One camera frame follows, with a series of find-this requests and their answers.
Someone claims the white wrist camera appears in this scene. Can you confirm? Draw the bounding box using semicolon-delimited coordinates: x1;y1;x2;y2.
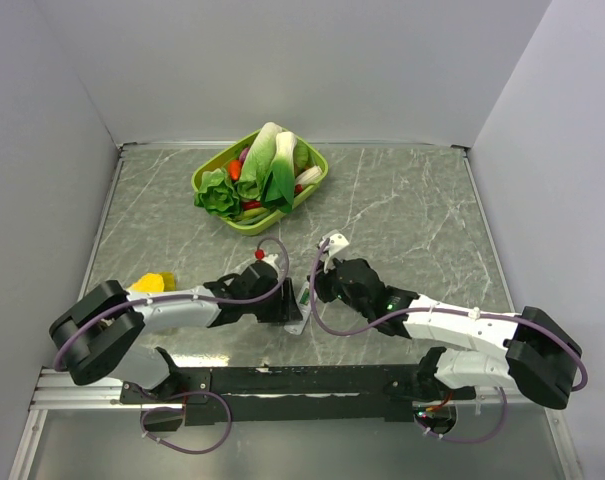
254;248;281;273
318;230;350;273

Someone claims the purple onion toy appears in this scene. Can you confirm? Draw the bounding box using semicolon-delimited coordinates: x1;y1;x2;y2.
238;146;250;163

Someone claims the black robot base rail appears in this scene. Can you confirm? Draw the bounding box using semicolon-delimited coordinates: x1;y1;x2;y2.
120;364;476;426

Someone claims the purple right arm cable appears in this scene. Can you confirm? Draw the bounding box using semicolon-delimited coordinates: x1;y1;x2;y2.
308;237;589;392

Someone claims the green lettuce toy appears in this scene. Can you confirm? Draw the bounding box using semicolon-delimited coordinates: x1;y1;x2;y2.
194;168;242;218

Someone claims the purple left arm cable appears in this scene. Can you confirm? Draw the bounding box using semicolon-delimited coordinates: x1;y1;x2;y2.
53;236;290;372

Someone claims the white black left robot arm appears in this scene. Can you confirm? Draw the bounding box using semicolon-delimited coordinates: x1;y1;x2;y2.
49;254;303;402

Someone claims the yellow napa cabbage toy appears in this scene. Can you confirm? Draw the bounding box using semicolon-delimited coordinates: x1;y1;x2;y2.
127;272;177;293

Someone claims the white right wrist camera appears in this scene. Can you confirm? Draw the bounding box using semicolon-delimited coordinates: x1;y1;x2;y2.
318;230;350;273

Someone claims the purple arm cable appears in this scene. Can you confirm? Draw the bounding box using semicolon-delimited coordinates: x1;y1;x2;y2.
53;236;290;372
308;237;589;392

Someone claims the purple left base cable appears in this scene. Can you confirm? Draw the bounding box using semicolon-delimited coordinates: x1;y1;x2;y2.
139;389;233;456

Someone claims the dark green bok choy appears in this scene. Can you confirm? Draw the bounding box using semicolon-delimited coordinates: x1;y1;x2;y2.
261;131;297;214

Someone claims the light green plastic basket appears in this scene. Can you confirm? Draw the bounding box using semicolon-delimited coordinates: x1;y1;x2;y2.
191;122;329;236

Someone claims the light green cabbage toy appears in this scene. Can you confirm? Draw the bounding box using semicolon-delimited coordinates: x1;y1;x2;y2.
236;122;283;200

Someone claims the orange carrot toy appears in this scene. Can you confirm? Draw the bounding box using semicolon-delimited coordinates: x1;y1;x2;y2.
228;159;243;182

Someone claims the red chili pepper toy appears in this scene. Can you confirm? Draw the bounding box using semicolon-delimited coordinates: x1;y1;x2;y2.
241;184;304;211

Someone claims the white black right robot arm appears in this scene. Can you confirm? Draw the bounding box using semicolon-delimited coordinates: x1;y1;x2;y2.
309;259;588;410

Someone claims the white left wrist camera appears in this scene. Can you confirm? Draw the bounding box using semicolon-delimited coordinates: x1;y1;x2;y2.
254;248;281;273

